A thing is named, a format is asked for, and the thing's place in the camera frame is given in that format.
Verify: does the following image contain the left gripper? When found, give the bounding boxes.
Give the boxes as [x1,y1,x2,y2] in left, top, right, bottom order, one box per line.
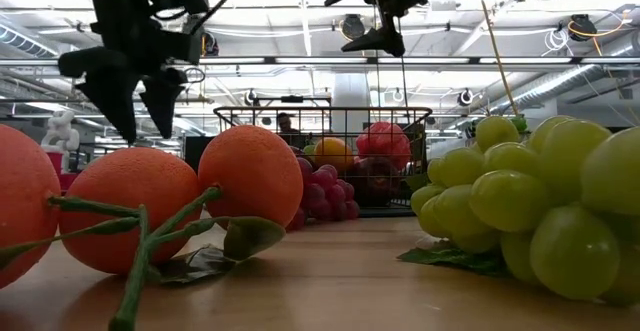
[58,0,210,145]

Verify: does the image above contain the tangerine cluster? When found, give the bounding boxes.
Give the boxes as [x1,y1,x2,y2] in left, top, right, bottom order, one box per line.
[0,123,305,331]

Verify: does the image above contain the red-orange bumpy pepper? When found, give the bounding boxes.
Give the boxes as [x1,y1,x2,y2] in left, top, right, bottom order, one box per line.
[355,121,412,172]

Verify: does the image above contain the yellow orange mango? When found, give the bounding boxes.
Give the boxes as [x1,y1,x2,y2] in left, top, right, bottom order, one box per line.
[312,136,355,175]

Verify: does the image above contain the green grape bunch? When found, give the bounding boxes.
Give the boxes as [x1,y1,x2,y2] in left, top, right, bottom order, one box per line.
[397,114,640,307]

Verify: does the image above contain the black panel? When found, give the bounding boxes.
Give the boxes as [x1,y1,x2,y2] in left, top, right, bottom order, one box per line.
[183,135,214,175]

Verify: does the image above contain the white column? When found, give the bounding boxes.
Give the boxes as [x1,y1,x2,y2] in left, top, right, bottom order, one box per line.
[332,73,372,135]

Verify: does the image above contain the white robot figure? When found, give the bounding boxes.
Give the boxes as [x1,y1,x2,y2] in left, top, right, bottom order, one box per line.
[39,109,81,175]

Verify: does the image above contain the long ceiling light bar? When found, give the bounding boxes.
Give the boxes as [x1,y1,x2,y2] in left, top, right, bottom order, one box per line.
[0,56,640,67]

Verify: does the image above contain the red storage bins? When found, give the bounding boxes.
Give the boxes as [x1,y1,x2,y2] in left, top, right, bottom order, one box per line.
[44,151,79,192]

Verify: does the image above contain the person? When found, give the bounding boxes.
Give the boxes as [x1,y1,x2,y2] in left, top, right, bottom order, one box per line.
[276,112,301,137]

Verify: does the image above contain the red grape bunch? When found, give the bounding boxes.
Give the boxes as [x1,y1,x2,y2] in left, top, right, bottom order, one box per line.
[284,156,361,232]

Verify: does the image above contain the black ceiling cable reel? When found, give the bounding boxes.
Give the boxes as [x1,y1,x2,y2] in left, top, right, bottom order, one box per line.
[199,30,221,57]
[568,14,599,43]
[341,14,367,42]

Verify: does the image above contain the black hanging ring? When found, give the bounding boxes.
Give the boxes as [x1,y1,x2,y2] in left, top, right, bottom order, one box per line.
[183,66,207,85]

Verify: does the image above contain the black hanging cable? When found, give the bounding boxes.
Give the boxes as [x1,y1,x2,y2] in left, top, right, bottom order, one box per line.
[398,55,410,110]

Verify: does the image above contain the wire produce basket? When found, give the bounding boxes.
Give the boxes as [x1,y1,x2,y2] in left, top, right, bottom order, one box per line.
[213,105,434,217]

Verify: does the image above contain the yellow hanging cable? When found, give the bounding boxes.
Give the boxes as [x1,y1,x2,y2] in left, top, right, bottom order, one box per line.
[473,0,521,117]

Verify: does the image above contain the silver ventilation duct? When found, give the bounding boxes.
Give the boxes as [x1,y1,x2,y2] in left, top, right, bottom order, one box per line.
[489,30,640,117]

